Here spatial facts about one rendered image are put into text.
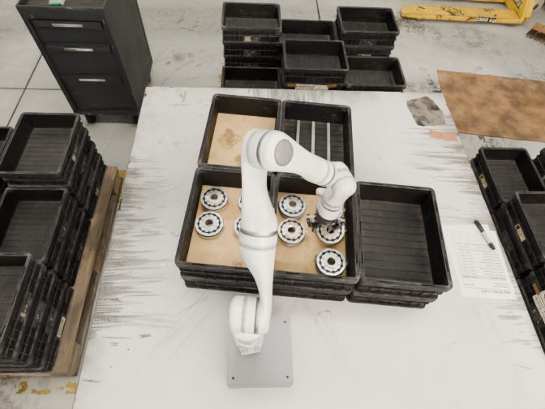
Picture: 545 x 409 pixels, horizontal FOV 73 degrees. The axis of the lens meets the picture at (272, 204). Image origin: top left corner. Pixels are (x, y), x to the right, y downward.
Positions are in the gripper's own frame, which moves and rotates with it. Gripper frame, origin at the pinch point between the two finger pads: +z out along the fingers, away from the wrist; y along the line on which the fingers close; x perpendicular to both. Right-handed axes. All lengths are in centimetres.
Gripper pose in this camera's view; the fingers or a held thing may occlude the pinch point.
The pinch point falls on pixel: (321, 230)
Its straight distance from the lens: 134.4
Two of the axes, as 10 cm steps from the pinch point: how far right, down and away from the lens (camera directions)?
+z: -0.7, 5.2, 8.5
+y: 10.0, 1.0, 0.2
